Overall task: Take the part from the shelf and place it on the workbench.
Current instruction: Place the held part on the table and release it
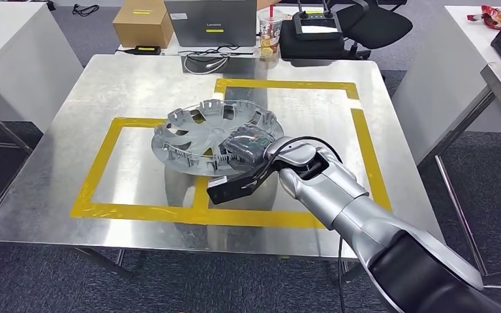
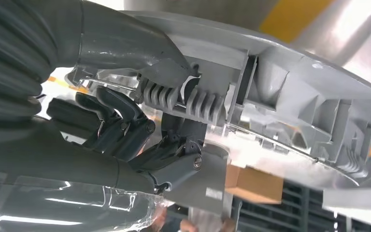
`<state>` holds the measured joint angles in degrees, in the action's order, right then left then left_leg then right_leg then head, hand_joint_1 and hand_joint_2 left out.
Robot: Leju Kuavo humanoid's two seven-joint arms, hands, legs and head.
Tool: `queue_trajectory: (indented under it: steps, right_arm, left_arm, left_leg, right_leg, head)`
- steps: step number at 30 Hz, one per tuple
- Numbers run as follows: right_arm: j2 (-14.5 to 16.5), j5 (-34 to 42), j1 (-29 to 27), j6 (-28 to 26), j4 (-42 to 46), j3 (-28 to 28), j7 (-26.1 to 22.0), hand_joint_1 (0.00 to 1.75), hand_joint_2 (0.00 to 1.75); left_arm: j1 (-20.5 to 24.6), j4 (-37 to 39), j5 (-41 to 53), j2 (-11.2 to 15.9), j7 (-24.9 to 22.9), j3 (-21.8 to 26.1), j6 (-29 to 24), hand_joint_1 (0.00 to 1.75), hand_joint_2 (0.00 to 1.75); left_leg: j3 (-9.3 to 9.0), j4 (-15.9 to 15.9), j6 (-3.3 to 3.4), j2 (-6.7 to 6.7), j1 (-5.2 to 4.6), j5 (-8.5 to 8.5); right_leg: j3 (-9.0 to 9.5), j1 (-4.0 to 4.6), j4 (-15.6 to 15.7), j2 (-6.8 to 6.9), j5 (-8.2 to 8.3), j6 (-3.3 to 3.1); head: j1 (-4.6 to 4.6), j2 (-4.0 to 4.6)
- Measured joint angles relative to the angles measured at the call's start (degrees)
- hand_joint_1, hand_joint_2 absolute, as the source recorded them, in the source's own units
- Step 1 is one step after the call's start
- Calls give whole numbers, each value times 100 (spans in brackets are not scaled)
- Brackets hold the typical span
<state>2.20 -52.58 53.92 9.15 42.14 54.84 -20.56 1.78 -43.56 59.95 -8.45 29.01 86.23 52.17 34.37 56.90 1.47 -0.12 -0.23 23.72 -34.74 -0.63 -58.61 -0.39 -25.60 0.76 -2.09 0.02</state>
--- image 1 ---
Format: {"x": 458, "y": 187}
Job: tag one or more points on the yellow tape outline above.
{"x": 98, "y": 164}
{"x": 369, "y": 151}

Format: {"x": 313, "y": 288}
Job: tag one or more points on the grey laptop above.
{"x": 211, "y": 17}

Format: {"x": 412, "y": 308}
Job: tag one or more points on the brown cardboard box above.
{"x": 142, "y": 26}

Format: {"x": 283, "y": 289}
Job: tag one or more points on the white desk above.
{"x": 17, "y": 65}
{"x": 440, "y": 86}

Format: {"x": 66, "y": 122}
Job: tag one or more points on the red snack bag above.
{"x": 494, "y": 16}

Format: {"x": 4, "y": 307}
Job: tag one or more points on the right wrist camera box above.
{"x": 229, "y": 192}

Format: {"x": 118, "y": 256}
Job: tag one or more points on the steel workbench table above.
{"x": 146, "y": 86}

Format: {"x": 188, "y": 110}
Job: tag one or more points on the black remote controller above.
{"x": 317, "y": 30}

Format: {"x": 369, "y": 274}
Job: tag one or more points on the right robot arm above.
{"x": 341, "y": 203}

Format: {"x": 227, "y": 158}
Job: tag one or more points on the black carry bag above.
{"x": 311, "y": 49}

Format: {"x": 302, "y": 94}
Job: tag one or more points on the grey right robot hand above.
{"x": 248, "y": 149}

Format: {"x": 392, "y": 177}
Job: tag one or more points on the black office chair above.
{"x": 376, "y": 26}

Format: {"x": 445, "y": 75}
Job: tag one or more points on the clear plastic drink cup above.
{"x": 270, "y": 30}

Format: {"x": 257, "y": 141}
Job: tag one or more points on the grey plastic wheel cover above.
{"x": 194, "y": 134}

